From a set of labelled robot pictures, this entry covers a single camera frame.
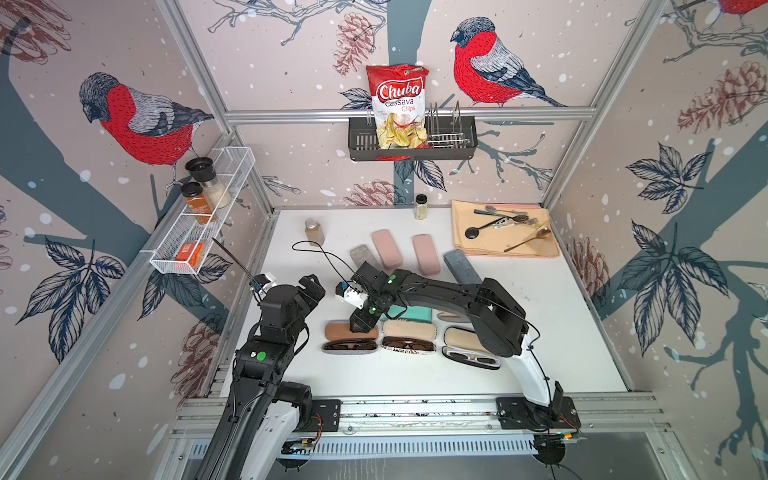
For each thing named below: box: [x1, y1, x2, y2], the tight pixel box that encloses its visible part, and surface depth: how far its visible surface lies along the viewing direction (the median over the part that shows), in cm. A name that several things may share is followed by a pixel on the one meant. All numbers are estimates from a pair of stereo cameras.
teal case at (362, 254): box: [349, 244, 379, 270], surface depth 106 cm
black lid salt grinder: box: [184, 156, 231, 209], surface depth 74 cm
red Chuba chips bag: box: [366, 64, 430, 149], surface depth 84 cm
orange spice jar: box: [181, 182, 216, 224], surface depth 73 cm
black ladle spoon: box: [464, 216, 513, 240], surface depth 114 cm
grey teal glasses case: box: [444, 249, 483, 285], surface depth 102 cm
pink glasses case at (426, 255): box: [412, 234, 441, 276], surface depth 109 cm
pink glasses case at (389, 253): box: [372, 228, 403, 269], surface depth 108 cm
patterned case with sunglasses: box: [380, 320, 437, 355], surface depth 87 cm
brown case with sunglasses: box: [322, 320, 379, 355], surface depth 86 cm
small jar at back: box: [415, 193, 428, 221], surface depth 115 cm
